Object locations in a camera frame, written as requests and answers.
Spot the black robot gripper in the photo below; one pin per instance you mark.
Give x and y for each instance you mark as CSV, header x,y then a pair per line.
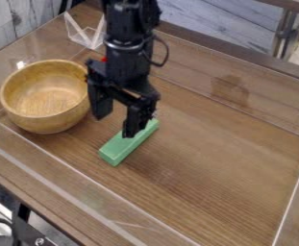
x,y
121,79

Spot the green rectangular block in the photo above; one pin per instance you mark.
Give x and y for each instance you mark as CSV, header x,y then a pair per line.
x,y
119,147

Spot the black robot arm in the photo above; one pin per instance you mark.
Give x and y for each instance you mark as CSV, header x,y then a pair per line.
x,y
131,19

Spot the brown wooden bowl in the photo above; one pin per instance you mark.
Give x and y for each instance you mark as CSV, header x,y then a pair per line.
x,y
44,96

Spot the black table leg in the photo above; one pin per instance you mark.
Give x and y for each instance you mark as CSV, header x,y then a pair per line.
x,y
25,235

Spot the clear acrylic corner bracket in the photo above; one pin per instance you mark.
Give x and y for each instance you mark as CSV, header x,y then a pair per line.
x,y
88,37

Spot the metal chair frame background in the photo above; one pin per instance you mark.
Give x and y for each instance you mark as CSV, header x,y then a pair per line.
x,y
286,38

